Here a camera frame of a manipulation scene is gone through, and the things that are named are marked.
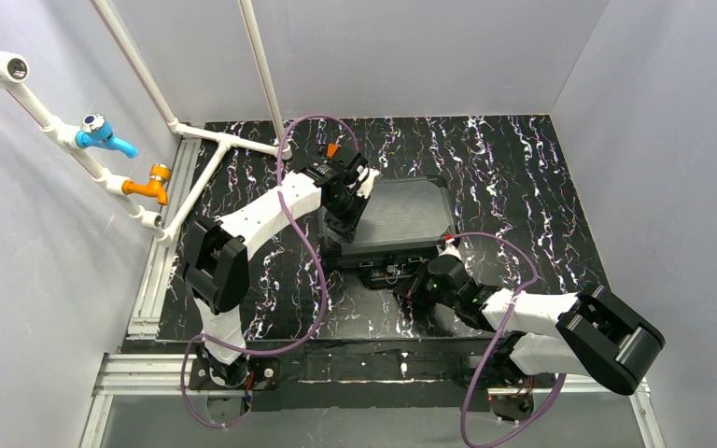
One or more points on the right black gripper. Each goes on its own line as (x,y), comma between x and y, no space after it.
(412,291)

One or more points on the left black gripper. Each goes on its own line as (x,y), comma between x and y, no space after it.
(339,218)

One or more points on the black poker set case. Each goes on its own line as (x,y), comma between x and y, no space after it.
(398,230)

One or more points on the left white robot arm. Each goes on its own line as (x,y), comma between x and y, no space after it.
(215,268)

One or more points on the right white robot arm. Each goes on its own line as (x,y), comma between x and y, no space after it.
(592,333)

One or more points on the orange tap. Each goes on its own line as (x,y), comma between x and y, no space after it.
(159,175)

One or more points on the blue tap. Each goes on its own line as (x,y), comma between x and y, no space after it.
(97,131)

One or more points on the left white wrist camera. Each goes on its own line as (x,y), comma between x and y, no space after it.
(366,182)

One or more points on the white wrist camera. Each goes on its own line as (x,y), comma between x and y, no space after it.
(449,247)
(366,182)

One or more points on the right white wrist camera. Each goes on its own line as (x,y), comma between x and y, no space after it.
(449,247)

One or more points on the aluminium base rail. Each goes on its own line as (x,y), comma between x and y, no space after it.
(159,374)

